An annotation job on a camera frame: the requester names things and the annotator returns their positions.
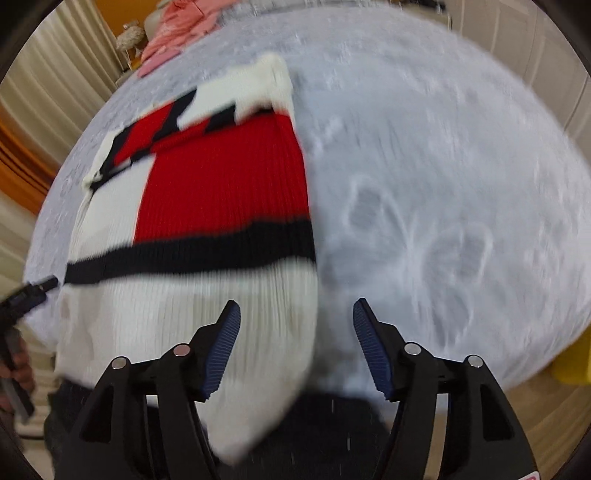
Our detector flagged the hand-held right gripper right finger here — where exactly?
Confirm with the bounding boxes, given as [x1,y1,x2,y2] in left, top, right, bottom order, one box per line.
[353,298,539,480]

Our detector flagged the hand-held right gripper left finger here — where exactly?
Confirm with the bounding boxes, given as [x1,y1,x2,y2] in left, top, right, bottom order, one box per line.
[55,300,242,480]

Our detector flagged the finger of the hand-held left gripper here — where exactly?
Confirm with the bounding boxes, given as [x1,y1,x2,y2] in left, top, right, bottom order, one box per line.
[0,275,61,324]

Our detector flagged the red white black knit sweater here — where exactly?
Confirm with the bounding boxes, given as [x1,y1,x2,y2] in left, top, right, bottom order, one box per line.
[54,52,320,466]

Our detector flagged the pink clothes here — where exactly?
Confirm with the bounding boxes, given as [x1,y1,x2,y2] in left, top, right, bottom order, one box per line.
[137,0,237,78]

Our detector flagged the person's left hand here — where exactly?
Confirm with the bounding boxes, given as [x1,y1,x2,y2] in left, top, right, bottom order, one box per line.
[0,342,36,411]

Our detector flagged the yellow object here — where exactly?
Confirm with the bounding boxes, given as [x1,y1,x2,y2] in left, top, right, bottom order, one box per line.
[550,339,591,385]

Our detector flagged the beige curtain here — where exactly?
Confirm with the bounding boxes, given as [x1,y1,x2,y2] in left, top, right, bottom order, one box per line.
[0,4,122,305]

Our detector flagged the grey white lace bedspread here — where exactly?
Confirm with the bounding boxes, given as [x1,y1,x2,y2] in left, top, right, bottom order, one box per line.
[23,0,588,407]

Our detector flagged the fluffy beige toy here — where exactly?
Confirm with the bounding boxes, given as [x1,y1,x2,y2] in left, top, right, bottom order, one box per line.
[115,25,147,52]

